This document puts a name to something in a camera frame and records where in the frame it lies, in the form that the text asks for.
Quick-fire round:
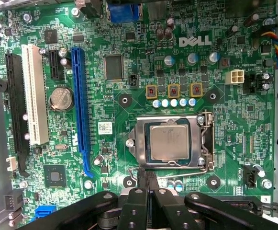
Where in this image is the black round buzzer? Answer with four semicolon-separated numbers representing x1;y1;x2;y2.
0;78;9;93

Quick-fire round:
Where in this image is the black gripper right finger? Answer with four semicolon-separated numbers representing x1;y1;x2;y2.
147;170;278;230

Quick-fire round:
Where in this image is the white four-pin power connector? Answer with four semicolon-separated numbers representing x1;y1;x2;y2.
224;69;245;86

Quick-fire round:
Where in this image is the black RAM slot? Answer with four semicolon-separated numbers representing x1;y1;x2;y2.
214;198;278;216

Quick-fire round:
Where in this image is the blue expansion slot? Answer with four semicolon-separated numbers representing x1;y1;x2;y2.
70;46;94;179

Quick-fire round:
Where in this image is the short black expansion slot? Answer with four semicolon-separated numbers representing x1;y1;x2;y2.
48;49;61;81

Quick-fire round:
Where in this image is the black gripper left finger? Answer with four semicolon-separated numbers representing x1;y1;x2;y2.
21;167;151;230

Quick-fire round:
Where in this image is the silver CPU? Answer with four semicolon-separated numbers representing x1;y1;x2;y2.
145;118;192;166

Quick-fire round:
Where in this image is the blue SATA port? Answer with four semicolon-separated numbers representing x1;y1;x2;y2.
34;204;57;222

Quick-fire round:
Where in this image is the small chipset die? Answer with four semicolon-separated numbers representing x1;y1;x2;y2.
44;164;67;188

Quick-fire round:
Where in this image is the long black expansion slot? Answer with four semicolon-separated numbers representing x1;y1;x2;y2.
4;52;31;178

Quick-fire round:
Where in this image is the green motherboard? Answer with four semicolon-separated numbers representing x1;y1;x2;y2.
0;0;278;230

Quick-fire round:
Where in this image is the white barcode sticker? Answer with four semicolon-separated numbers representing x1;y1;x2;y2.
97;121;113;135

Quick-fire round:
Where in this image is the white expansion slot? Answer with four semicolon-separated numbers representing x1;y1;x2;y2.
21;44;50;146

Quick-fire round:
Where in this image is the coin cell battery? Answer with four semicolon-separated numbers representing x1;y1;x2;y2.
48;87;75;111

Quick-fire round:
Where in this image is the blue VGA port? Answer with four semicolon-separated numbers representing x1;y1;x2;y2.
107;2;140;24

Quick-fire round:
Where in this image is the metal socket cover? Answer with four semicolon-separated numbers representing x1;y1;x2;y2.
128;114;215;170

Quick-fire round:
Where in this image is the large black square chip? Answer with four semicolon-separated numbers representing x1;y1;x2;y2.
103;54;125;81

